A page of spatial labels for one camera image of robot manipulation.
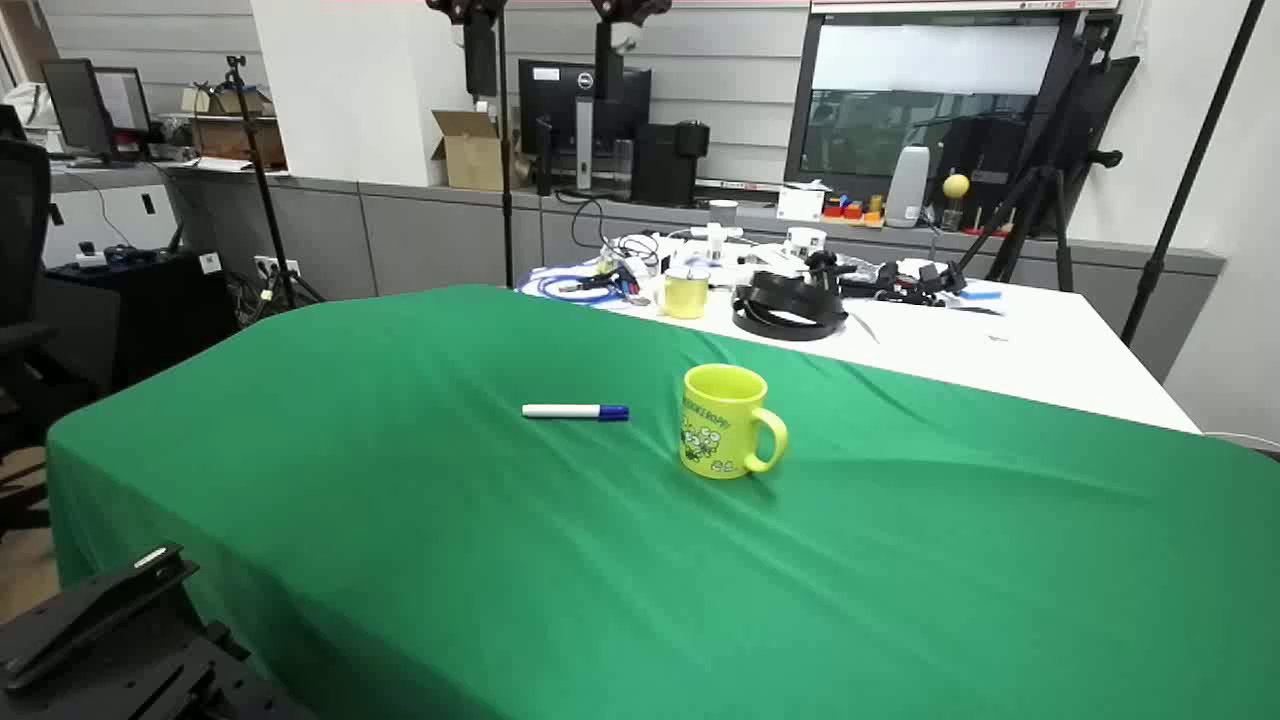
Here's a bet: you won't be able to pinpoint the blue capped white marker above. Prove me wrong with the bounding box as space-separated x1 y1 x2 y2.
521 398 630 428

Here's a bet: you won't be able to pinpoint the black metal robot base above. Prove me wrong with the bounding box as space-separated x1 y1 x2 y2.
0 539 311 720

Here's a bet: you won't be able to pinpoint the yellow printed mug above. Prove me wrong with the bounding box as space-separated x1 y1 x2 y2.
676 358 791 482

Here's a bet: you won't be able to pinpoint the small translucent yellow cup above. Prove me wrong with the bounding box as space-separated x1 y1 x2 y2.
656 267 710 323

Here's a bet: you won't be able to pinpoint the white cluttered parts pile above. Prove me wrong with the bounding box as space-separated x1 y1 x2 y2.
605 225 830 292

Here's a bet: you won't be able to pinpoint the black speaker box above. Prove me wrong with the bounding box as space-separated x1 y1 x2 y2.
627 118 710 208

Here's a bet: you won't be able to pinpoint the white lidded container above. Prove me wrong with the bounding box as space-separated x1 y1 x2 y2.
775 177 830 225

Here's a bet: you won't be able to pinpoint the green table cloth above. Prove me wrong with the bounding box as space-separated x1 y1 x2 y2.
45 281 1280 720

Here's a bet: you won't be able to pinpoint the colourful toy blocks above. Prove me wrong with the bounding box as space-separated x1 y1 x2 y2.
819 192 889 232

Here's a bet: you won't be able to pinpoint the open cardboard box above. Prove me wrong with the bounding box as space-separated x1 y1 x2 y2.
428 106 509 197

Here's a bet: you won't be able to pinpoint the black computer monitor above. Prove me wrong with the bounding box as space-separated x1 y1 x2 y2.
514 57 656 192

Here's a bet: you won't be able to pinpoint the white bottle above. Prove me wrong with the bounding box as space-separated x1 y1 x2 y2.
885 143 934 226

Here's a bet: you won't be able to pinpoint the large black framed screen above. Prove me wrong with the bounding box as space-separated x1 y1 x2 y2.
785 3 1113 225

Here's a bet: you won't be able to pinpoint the thin black tripod stand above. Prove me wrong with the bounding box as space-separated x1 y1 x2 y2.
218 51 323 314

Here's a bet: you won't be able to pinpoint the black folded tripod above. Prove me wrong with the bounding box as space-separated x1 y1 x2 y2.
956 6 1143 292

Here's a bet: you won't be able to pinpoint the brown wooden box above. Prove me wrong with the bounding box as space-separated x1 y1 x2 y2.
189 113 287 173

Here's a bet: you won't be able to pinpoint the black low cabinet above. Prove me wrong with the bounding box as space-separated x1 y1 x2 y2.
34 249 242 392

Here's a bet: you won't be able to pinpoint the slanted black pole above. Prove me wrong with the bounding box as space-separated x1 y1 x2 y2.
1119 0 1266 348

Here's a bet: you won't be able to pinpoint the white lit monitor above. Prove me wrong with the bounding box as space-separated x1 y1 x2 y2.
91 62 154 138

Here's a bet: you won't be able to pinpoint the dark desktop monitor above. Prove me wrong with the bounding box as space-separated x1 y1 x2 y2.
34 57 119 158

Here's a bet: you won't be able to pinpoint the black office chair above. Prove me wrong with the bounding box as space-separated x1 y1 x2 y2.
0 132 57 403

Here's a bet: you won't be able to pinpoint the blue cable loop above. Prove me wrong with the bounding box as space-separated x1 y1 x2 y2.
522 261 630 307

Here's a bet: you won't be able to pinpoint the black coiled cable bundle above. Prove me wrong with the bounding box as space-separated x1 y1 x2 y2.
728 267 850 343

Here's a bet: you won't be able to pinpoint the black camera pole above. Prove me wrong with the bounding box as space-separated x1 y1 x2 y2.
424 0 521 292

